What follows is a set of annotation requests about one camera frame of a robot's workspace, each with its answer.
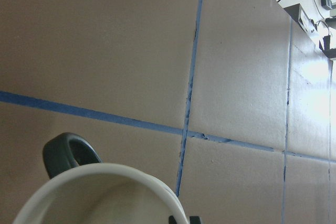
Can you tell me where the grey control box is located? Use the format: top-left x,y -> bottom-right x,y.
284,4 -> 316,34

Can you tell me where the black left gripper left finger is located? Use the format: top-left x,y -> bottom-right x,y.
169,216 -> 177,224

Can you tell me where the white smiley mug black handle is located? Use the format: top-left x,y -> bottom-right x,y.
14,133 -> 189,223

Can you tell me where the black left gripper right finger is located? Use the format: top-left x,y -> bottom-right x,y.
189,216 -> 202,224

